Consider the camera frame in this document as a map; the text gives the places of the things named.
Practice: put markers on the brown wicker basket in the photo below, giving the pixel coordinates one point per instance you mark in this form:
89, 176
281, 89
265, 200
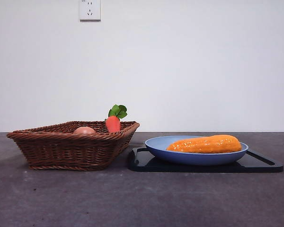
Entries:
68, 151

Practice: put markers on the yellow corn cob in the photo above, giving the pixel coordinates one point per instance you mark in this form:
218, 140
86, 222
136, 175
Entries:
203, 144

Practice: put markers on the white wall socket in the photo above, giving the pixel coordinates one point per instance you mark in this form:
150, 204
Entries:
90, 11

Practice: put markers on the blue round plate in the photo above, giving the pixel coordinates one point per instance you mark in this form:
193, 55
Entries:
194, 159

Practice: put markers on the black rectangular tray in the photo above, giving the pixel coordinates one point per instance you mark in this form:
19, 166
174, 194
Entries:
144, 166

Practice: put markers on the brown egg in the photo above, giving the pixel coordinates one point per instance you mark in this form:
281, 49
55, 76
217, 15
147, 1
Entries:
84, 130

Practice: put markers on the orange carrot with green leaves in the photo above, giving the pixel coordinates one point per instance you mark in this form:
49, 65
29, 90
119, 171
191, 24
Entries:
113, 124

